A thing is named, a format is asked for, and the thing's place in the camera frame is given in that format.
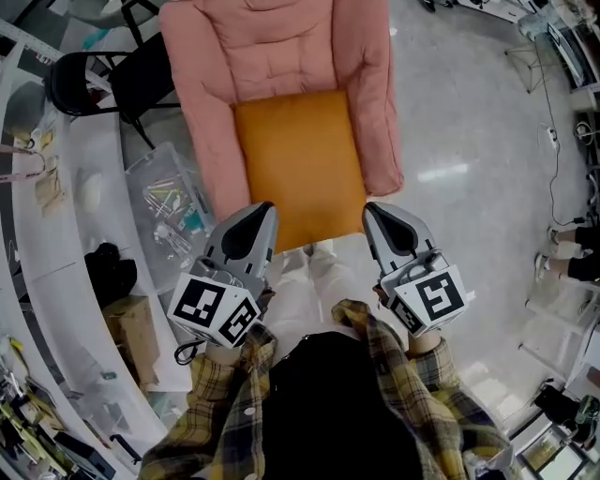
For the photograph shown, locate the black folding chair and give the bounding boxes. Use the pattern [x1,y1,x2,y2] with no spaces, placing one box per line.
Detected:
[49,27,183,150]

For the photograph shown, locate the person's left forearm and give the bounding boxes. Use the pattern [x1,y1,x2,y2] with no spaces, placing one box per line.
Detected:
[138,344,249,480]

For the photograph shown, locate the clear black-handled storage box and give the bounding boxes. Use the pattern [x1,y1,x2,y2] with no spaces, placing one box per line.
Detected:
[69,388,143,470]

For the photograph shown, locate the wire frame stand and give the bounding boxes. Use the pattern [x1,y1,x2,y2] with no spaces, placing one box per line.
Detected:
[504,39,563,95]

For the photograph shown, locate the black cloth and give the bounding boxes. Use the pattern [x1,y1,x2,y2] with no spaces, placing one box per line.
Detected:
[83,242,138,301]

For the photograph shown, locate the white power strip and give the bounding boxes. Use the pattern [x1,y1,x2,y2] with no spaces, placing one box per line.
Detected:
[538,124,562,151]

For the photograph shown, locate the wooden pieces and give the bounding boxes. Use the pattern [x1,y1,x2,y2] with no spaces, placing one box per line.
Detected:
[36,157,67,218]

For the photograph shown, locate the yellow plaid shirt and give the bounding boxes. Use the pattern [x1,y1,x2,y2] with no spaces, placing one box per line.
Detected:
[138,299,521,480]

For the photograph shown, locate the white trousers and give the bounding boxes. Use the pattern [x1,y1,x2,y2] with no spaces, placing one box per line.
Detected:
[266,241,357,338]

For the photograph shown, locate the black top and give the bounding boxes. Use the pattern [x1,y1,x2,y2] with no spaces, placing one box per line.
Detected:
[266,331,426,480]

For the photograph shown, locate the teal plastic bag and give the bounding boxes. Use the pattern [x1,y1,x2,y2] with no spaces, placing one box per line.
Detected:
[83,25,112,51]

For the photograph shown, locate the black bag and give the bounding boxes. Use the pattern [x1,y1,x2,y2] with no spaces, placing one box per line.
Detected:
[533,383,585,426]

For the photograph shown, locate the orange cushion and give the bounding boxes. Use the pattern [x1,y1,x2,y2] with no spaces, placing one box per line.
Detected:
[232,89,368,255]

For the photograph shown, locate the clear plastic bin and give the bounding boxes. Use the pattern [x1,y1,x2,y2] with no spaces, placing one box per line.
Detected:
[124,142,219,294]

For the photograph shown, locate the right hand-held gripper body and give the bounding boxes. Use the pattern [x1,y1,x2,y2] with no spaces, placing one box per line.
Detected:
[377,247,477,338]

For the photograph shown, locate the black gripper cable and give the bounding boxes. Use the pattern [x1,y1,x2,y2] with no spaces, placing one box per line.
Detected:
[173,339,207,367]

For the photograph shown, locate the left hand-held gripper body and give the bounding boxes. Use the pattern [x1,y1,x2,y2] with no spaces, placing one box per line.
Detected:
[167,255,271,349]

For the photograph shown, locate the cardboard box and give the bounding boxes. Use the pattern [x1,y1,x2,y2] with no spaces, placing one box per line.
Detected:
[101,294,161,391]

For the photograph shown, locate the white metal shelving rack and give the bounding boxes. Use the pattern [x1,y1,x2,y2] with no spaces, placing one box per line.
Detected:
[0,18,188,480]

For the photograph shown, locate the white open shelf unit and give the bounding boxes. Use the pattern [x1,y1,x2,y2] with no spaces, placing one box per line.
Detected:
[515,0,600,113]

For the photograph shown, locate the black floor cable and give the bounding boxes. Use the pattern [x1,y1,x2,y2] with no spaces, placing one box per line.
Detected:
[533,27,587,226]

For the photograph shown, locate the pink padded sofa chair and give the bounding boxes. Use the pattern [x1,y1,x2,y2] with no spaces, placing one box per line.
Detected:
[157,0,405,226]

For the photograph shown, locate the person's left hand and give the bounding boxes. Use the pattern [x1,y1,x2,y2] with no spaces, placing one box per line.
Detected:
[255,286,277,325]

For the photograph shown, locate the white frame table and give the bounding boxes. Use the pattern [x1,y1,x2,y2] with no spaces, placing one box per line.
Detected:
[517,280,600,381]

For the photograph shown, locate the person's right forearm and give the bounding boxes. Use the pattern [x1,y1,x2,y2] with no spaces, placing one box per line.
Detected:
[405,335,521,480]

